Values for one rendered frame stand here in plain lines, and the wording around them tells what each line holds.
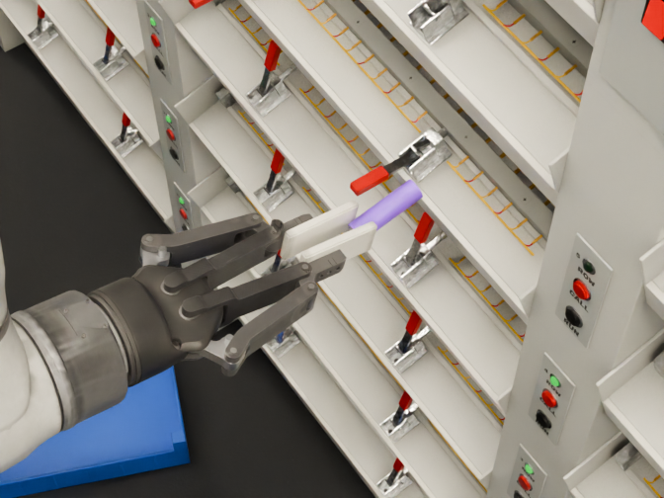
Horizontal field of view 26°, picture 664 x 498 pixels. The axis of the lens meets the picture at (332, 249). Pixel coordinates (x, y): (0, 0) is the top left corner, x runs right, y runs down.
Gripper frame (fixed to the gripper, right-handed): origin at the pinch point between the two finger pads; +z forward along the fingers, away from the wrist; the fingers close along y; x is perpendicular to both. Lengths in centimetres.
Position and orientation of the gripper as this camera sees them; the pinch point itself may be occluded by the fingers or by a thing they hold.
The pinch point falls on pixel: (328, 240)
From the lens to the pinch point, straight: 113.8
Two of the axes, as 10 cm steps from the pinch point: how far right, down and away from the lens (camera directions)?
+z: 8.0, -3.7, 4.8
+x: -1.7, 6.1, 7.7
